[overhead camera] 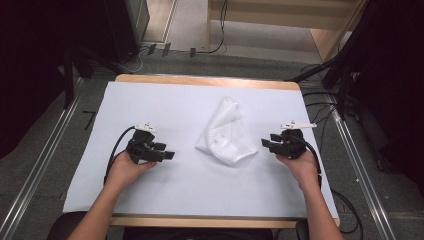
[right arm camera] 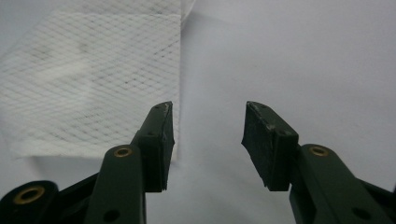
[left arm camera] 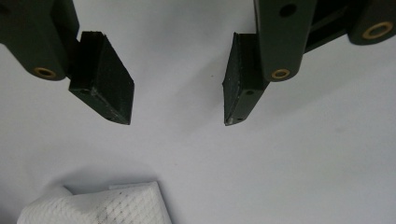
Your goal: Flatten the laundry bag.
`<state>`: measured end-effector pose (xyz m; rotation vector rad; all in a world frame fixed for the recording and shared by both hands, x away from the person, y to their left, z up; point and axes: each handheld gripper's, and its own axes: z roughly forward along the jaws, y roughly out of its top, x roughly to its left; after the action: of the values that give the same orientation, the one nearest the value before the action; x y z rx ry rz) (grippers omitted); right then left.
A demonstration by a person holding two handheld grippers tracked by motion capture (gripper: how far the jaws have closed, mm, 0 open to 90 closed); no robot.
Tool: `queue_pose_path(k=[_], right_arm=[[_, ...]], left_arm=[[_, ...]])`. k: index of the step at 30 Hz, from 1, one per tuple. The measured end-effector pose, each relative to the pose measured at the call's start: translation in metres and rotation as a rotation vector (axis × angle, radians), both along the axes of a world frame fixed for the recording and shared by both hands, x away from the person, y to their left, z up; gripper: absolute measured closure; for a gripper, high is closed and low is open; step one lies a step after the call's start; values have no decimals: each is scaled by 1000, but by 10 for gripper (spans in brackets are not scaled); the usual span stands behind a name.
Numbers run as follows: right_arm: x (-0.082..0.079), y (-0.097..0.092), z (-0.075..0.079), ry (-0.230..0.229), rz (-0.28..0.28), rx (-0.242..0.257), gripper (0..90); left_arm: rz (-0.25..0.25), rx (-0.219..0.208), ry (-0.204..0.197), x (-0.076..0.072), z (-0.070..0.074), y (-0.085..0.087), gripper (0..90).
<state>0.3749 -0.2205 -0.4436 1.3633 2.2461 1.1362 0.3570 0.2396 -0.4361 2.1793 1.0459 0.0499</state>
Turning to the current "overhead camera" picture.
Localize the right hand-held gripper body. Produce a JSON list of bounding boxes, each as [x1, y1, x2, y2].
[[269, 120, 318, 161]]

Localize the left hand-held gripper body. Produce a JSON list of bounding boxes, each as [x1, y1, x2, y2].
[[126, 122, 158, 164]]

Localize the white mesh laundry bag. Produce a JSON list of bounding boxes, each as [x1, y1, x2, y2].
[[194, 95, 259, 166]]

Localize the person's right hand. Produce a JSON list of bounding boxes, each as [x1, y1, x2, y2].
[[275, 148, 321, 192]]

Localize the person's left hand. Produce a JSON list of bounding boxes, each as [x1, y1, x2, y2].
[[105, 150, 158, 188]]

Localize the white table sheet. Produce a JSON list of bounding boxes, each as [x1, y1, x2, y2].
[[62, 81, 340, 220]]

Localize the wooden table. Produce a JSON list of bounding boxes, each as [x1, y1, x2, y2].
[[109, 73, 341, 230]]

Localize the black metal stand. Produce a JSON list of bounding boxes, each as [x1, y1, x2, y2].
[[284, 0, 424, 121]]

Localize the person's dark clothing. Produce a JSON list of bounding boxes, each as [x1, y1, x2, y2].
[[45, 210, 111, 240]]

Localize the black cabinet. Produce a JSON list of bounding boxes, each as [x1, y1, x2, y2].
[[101, 0, 151, 65]]

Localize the black curtain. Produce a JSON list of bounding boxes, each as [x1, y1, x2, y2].
[[0, 0, 76, 160]]

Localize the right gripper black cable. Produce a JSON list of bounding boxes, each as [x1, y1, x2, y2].
[[292, 134, 324, 192]]

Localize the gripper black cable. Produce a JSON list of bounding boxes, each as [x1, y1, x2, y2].
[[292, 134, 324, 192], [103, 125, 137, 186]]

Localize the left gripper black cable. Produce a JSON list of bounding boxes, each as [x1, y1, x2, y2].
[[103, 125, 137, 186]]

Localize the metal floor rail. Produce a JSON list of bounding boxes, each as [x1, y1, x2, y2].
[[0, 95, 84, 240], [327, 94, 398, 240]]

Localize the white floor cable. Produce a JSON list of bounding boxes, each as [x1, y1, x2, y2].
[[124, 46, 149, 74]]

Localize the black floor cable loop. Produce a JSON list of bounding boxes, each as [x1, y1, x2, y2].
[[330, 188, 364, 235]]

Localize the black hanging cable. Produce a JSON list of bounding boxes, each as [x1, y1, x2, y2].
[[195, 0, 230, 55]]

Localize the light wooden furniture frame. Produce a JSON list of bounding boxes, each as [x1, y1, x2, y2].
[[206, 0, 368, 63]]

